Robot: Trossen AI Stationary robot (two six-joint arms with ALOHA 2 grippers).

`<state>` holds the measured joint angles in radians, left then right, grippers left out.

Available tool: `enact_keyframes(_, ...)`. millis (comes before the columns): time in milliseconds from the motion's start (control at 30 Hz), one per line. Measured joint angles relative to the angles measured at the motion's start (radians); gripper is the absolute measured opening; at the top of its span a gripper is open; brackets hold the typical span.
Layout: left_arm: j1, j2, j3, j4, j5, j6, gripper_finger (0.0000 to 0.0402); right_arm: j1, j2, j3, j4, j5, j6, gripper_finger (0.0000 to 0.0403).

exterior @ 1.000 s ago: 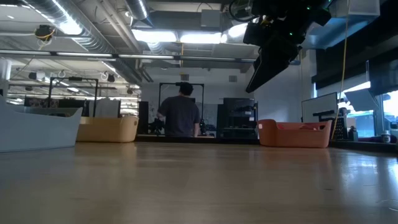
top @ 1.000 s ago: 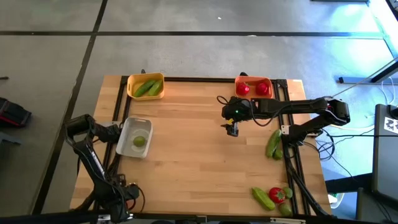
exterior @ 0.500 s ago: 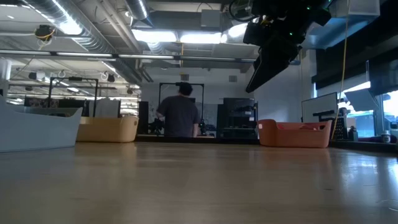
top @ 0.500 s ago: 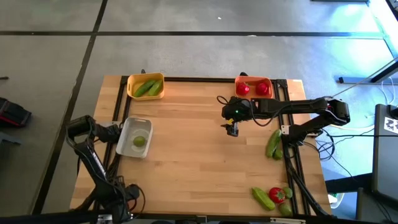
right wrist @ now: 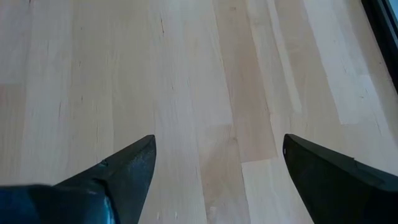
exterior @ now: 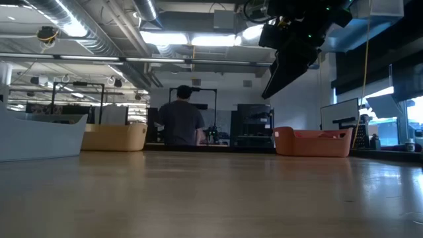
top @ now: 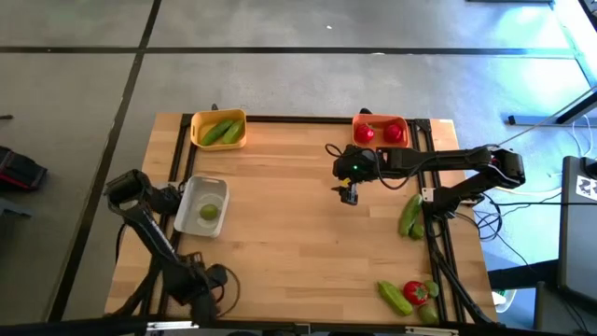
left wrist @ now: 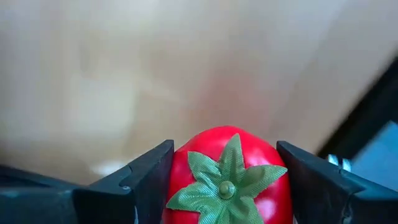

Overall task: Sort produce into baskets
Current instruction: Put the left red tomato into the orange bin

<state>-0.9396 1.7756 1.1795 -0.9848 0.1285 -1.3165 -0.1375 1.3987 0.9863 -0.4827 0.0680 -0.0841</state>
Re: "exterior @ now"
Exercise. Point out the dark bottle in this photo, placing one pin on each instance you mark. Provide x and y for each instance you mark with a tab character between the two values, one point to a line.
375	142

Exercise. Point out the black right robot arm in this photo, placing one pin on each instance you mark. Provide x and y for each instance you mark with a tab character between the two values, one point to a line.
333	13

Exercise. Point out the ceiling light panel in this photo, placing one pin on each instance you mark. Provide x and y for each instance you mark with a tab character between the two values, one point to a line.
163	38
215	40

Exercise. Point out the grey ceiling box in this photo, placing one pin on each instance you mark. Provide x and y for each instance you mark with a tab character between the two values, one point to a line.
224	19

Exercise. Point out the white plastic basket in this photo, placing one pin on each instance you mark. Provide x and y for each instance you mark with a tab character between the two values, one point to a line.
39	139

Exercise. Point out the white board panel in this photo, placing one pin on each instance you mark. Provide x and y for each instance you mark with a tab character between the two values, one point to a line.
339	114

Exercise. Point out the person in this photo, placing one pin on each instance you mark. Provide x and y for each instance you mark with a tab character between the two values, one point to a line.
181	119

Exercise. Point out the white cup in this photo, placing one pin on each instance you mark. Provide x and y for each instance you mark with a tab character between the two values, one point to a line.
410	145

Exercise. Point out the grey rectangular ceiling duct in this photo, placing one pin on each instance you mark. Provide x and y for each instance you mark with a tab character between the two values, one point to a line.
370	23

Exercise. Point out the orange plastic basket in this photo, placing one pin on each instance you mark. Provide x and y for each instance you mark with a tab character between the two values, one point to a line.
310	147

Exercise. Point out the yellow plastic basket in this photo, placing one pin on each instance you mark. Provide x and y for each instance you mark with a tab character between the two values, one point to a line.
114	139

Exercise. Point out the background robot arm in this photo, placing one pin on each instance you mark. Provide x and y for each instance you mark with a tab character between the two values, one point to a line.
211	135

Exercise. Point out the red toy tomato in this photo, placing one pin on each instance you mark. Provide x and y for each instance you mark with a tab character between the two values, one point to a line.
327	135

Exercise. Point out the wide silver spiral duct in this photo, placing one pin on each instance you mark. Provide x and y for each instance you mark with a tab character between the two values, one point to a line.
82	29

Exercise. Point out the black shelf cabinet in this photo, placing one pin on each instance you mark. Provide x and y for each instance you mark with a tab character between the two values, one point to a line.
252	125

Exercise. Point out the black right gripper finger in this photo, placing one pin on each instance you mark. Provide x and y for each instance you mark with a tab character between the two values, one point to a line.
284	72

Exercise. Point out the narrow silver spiral duct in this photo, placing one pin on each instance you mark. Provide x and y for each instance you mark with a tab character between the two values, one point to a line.
147	10

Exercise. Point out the black grid stand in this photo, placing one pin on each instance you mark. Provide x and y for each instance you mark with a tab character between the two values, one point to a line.
363	137

